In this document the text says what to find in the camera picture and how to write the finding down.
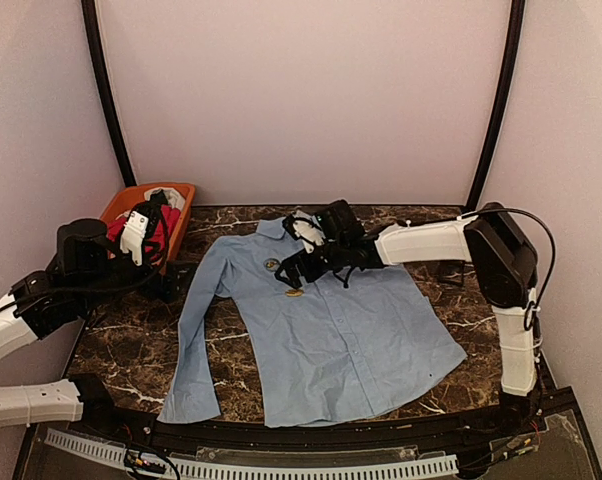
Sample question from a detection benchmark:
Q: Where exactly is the red cloth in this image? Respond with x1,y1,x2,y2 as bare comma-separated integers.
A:
107,201,180,265

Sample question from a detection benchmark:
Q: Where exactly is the black frame pole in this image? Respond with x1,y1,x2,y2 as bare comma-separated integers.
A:
464,0,526,211
81,0,137,187

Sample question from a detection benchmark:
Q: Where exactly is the black left frame pole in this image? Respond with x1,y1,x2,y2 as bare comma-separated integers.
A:
81,0,137,187

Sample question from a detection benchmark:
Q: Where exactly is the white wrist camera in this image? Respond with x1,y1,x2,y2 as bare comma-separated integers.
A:
283,210,325,253
119,211,149,266

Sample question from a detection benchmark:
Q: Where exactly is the orange plastic basket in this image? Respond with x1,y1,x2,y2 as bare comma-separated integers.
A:
101,182,196,261

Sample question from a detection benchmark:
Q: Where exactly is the light blue shirt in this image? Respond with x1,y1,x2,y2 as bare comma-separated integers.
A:
159,219,466,428

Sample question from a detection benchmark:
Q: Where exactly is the white perforated cable tray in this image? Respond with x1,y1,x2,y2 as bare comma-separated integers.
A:
44,429,460,479

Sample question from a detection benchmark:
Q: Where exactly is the black right frame pole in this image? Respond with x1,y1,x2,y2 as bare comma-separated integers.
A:
464,0,526,211

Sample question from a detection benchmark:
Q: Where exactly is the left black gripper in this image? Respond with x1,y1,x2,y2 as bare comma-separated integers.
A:
77,243,197,311

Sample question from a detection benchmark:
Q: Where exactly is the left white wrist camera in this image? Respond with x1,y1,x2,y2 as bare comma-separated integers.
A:
119,211,149,266

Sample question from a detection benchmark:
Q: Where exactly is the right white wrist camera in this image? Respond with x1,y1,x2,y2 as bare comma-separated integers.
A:
283,210,325,253

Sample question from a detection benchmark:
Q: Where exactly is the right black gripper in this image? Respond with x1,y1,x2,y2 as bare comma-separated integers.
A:
275,236,348,288

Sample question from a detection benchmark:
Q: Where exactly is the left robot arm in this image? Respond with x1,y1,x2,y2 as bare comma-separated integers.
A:
0,200,182,436

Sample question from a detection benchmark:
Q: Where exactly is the white cloth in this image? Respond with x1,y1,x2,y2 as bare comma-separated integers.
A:
143,187,186,211

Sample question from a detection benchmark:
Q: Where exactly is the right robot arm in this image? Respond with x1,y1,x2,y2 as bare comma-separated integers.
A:
275,200,538,434

